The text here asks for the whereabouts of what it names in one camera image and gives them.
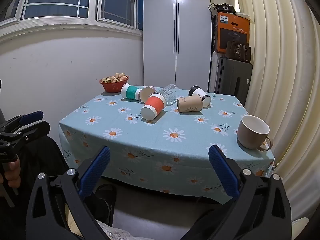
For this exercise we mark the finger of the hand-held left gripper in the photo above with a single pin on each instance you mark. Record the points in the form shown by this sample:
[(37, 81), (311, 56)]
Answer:
[(37, 129), (31, 116)]

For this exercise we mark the plain white paper cup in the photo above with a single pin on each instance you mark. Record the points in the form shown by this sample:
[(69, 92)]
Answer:
[(147, 94)]

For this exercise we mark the dark handbag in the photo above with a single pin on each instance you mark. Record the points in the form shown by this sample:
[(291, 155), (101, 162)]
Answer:
[(237, 52)]

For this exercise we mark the black banded paper cup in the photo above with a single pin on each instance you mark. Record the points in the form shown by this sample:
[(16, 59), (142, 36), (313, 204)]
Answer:
[(200, 93)]

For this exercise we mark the grey hard suitcase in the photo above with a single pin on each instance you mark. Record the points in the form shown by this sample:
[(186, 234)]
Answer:
[(233, 76)]

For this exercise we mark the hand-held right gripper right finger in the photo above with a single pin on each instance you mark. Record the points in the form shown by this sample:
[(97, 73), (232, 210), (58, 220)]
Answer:
[(223, 172)]

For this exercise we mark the green banded paper cup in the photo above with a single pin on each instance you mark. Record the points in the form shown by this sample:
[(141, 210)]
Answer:
[(131, 92)]

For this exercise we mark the beige ceramic mug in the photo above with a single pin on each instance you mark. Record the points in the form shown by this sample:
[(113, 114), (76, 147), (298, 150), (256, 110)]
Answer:
[(251, 131)]

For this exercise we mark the red plastic bowl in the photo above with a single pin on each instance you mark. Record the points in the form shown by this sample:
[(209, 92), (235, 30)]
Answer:
[(113, 87)]

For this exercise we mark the brown paper cup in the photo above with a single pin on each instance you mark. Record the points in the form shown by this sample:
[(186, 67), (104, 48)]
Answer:
[(188, 104)]

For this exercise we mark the daisy print blue tablecloth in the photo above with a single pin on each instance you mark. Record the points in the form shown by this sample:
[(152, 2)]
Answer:
[(160, 135)]

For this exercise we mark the person's left hand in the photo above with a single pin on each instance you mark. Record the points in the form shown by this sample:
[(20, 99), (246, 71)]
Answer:
[(13, 173)]

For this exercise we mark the orange cardboard box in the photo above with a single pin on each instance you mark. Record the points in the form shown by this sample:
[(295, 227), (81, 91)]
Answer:
[(232, 28)]

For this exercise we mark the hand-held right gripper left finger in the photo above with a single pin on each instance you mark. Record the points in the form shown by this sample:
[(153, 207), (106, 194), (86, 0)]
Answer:
[(96, 172)]

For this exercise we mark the cream curtain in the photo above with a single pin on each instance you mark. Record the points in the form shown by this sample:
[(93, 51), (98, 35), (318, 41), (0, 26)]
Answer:
[(282, 67)]

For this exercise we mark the pile of small beige fruits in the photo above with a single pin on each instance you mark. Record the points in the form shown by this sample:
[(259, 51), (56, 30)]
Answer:
[(117, 78)]

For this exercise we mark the clear drinking glass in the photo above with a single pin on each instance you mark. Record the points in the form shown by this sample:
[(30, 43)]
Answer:
[(168, 93)]

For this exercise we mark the white framed window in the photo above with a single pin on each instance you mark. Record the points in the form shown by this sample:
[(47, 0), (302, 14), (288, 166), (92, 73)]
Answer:
[(60, 0)]

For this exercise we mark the white wardrobe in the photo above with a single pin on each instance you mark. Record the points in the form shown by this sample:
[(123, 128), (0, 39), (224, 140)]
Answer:
[(160, 35)]

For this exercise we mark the black sandal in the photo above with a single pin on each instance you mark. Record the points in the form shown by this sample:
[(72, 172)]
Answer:
[(105, 202)]

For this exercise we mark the white folded rack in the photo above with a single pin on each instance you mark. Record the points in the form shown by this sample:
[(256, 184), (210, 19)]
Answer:
[(213, 72)]

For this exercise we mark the orange banded paper cup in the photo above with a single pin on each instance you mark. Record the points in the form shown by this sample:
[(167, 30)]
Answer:
[(155, 104)]

